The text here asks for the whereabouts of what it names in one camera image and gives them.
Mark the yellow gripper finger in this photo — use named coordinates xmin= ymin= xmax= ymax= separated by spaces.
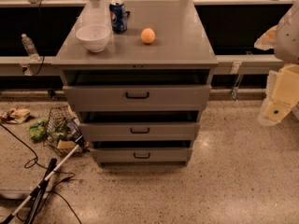
xmin=257 ymin=63 xmax=299 ymax=126
xmin=254 ymin=25 xmax=277 ymax=50

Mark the orange fruit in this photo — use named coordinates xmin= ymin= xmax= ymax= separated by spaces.
xmin=141 ymin=28 xmax=155 ymax=44

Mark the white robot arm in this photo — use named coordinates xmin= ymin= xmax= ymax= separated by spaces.
xmin=254 ymin=1 xmax=299 ymax=126

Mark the grey drawer cabinet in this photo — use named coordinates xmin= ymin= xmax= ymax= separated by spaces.
xmin=51 ymin=0 xmax=219 ymax=168

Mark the blue soda can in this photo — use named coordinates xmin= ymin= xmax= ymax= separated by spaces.
xmin=109 ymin=1 xmax=127 ymax=33

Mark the white ceramic bowl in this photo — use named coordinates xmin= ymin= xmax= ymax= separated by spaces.
xmin=76 ymin=24 xmax=110 ymax=52

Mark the bottom grey drawer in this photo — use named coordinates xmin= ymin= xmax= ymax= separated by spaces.
xmin=91 ymin=147 xmax=192 ymax=163

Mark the grey drawer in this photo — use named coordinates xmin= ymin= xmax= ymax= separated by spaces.
xmin=91 ymin=147 xmax=192 ymax=163
xmin=64 ymin=85 xmax=210 ymax=112
xmin=79 ymin=122 xmax=199 ymax=141

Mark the middle grey drawer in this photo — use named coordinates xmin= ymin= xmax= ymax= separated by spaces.
xmin=79 ymin=122 xmax=199 ymax=141

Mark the top grey drawer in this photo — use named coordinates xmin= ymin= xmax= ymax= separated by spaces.
xmin=64 ymin=85 xmax=210 ymax=112

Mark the clear plastic water bottle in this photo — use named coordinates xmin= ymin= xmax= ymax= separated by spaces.
xmin=21 ymin=34 xmax=40 ymax=62

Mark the green snack bag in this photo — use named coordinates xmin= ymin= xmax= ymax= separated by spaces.
xmin=27 ymin=118 xmax=48 ymax=143

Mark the brown crumpled snack bag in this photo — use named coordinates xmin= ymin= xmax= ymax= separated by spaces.
xmin=0 ymin=108 xmax=30 ymax=124

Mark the black stick on floor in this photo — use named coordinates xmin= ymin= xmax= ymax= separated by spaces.
xmin=24 ymin=159 xmax=57 ymax=224

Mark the wire mesh basket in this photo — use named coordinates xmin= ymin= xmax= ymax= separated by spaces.
xmin=44 ymin=105 xmax=84 ymax=156

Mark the black floor cable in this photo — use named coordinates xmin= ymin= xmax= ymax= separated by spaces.
xmin=0 ymin=123 xmax=82 ymax=224

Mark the black hanging cable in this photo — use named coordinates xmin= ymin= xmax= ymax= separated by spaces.
xmin=34 ymin=0 xmax=51 ymax=77

